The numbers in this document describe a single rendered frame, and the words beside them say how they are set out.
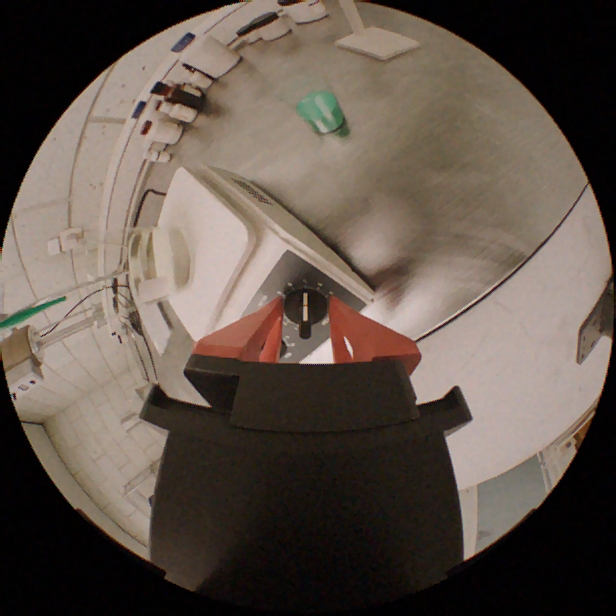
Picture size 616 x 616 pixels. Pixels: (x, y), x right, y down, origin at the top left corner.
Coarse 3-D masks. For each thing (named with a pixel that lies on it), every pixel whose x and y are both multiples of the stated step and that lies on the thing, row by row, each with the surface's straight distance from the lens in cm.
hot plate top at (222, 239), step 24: (168, 192) 20; (192, 192) 16; (216, 192) 14; (168, 216) 19; (192, 216) 15; (216, 216) 13; (240, 216) 12; (192, 240) 15; (216, 240) 13; (240, 240) 11; (216, 264) 13; (240, 264) 12; (192, 288) 16; (216, 288) 13; (192, 312) 17; (216, 312) 15; (192, 336) 18
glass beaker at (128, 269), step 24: (96, 240) 13; (120, 240) 13; (144, 240) 14; (168, 240) 14; (96, 264) 12; (120, 264) 13; (144, 264) 13; (168, 264) 14; (192, 264) 15; (96, 288) 12; (120, 288) 13; (144, 288) 13; (168, 288) 14; (96, 312) 13; (120, 312) 14
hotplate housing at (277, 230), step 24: (216, 168) 20; (240, 192) 15; (264, 216) 13; (288, 216) 16; (264, 240) 12; (288, 240) 12; (312, 240) 14; (264, 264) 12; (312, 264) 12; (336, 264) 13; (240, 288) 14; (360, 288) 14; (240, 312) 15; (360, 312) 15
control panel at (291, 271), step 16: (288, 256) 12; (272, 272) 12; (288, 272) 12; (304, 272) 12; (320, 272) 12; (272, 288) 13; (288, 288) 13; (304, 288) 13; (320, 288) 13; (336, 288) 13; (256, 304) 14; (352, 304) 14; (288, 320) 15; (288, 336) 16; (320, 336) 16; (288, 352) 18; (304, 352) 18
